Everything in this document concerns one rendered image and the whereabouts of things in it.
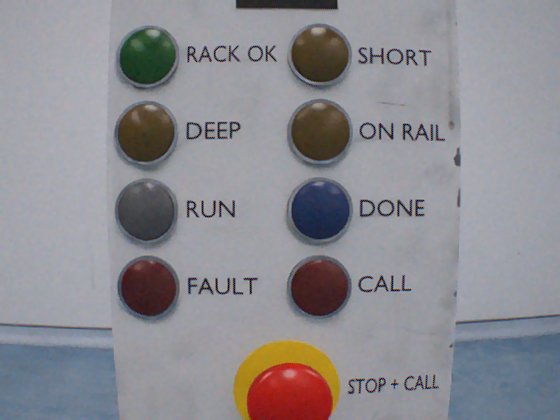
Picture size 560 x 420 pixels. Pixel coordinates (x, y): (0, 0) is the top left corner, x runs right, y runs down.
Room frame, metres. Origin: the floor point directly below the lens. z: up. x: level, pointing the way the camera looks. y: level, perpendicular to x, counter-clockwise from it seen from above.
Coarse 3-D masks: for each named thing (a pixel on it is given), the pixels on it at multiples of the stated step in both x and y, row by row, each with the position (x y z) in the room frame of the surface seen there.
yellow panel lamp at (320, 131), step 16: (304, 112) 0.36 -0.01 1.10; (320, 112) 0.36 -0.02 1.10; (336, 112) 0.36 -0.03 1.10; (304, 128) 0.36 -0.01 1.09; (320, 128) 0.36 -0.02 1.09; (336, 128) 0.36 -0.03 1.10; (304, 144) 0.36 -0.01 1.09; (320, 144) 0.36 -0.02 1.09; (336, 144) 0.36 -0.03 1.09; (320, 160) 0.36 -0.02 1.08
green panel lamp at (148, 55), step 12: (132, 36) 0.35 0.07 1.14; (144, 36) 0.35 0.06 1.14; (156, 36) 0.35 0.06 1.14; (168, 36) 0.36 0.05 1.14; (132, 48) 0.35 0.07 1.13; (144, 48) 0.35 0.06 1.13; (156, 48) 0.35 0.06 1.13; (168, 48) 0.35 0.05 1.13; (120, 60) 0.35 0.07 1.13; (132, 60) 0.35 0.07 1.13; (144, 60) 0.35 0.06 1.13; (156, 60) 0.35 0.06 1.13; (168, 60) 0.35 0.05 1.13; (132, 72) 0.35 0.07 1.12; (144, 72) 0.35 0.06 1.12; (156, 72) 0.35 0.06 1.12; (168, 72) 0.35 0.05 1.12; (144, 84) 0.35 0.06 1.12
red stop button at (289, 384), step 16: (272, 368) 0.34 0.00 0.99; (288, 368) 0.34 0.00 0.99; (304, 368) 0.34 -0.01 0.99; (256, 384) 0.34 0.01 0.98; (272, 384) 0.33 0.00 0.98; (288, 384) 0.33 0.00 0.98; (304, 384) 0.33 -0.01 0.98; (320, 384) 0.34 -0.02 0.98; (256, 400) 0.33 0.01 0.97; (272, 400) 0.33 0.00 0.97; (288, 400) 0.33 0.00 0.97; (304, 400) 0.33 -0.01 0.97; (320, 400) 0.33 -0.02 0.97; (256, 416) 0.33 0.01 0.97; (272, 416) 0.33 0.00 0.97; (288, 416) 0.33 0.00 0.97; (304, 416) 0.33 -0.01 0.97; (320, 416) 0.34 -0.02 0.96
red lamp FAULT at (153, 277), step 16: (128, 272) 0.35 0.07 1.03; (144, 272) 0.35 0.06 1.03; (160, 272) 0.35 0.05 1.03; (128, 288) 0.35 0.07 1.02; (144, 288) 0.35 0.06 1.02; (160, 288) 0.35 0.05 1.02; (176, 288) 0.36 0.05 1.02; (128, 304) 0.35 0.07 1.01; (144, 304) 0.35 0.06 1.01; (160, 304) 0.35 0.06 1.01
